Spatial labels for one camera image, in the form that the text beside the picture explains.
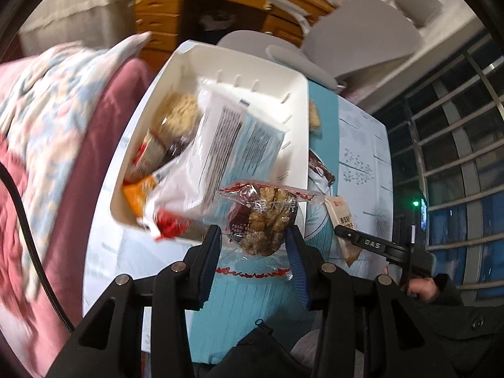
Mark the white packet with red edges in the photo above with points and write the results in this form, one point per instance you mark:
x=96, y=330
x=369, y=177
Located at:
x=173, y=197

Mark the light blue floral blanket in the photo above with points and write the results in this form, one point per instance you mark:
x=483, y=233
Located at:
x=59, y=98

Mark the beige rice cake snack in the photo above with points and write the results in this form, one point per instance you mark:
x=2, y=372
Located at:
x=314, y=116

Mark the light blue snack packet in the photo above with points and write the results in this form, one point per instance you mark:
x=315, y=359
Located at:
x=236, y=141

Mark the orange and white snack packet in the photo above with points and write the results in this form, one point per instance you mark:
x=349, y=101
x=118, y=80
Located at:
x=138, y=199

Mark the white plastic bin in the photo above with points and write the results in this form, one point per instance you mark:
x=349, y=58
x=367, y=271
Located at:
x=189, y=63

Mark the person's right hand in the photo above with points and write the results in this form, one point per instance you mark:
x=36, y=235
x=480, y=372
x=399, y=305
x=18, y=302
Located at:
x=423, y=288

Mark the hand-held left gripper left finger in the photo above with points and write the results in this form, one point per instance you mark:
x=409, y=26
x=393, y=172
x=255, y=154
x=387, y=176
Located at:
x=208, y=260

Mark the wooden desk with drawers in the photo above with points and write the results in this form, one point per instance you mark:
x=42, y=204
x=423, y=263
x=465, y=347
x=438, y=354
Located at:
x=157, y=19

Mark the white red yellow snack packet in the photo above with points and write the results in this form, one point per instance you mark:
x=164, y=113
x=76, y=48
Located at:
x=147, y=155

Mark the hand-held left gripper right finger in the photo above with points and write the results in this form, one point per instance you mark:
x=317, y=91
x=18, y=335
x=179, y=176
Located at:
x=297, y=267

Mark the grey office chair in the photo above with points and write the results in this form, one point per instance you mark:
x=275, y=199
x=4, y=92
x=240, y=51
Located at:
x=354, y=39

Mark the beige snack packet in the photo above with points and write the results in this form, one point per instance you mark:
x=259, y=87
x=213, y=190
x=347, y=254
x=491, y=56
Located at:
x=342, y=216

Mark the white lace cloth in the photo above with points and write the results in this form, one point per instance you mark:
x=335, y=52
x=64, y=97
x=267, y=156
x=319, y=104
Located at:
x=71, y=8

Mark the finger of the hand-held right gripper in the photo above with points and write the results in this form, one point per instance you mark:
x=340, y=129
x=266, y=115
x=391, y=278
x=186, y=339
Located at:
x=370, y=243

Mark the clear rice cracker packet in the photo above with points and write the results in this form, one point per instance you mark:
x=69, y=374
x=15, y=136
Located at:
x=177, y=114

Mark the teal table mat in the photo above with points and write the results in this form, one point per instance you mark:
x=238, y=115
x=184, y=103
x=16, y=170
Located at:
x=244, y=307

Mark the brown snack packet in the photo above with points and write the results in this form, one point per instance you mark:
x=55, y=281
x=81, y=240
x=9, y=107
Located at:
x=321, y=169

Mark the pink blanket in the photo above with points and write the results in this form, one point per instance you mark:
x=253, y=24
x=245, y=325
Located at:
x=98, y=165

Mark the dark cloth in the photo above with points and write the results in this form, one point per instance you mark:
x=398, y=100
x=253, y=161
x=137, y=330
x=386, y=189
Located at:
x=214, y=19

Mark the metal window grille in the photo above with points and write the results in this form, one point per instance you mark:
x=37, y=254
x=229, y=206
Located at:
x=453, y=141

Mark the white tree print tablecloth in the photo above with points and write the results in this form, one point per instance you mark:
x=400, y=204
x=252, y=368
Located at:
x=362, y=145

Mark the clear red walnut snack packet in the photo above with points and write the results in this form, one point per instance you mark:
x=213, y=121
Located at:
x=260, y=220

